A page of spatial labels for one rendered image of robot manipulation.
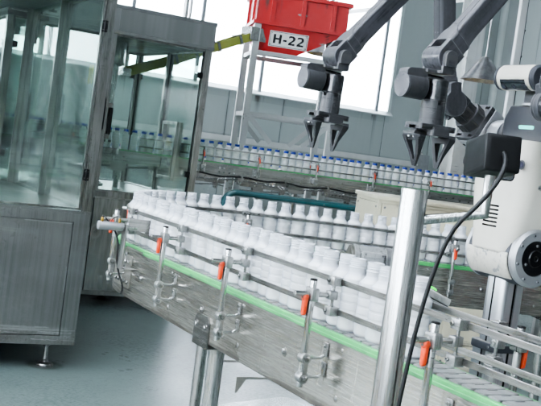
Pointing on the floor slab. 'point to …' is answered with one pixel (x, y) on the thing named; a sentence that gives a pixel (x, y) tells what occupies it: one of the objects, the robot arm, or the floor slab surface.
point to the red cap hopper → (300, 12)
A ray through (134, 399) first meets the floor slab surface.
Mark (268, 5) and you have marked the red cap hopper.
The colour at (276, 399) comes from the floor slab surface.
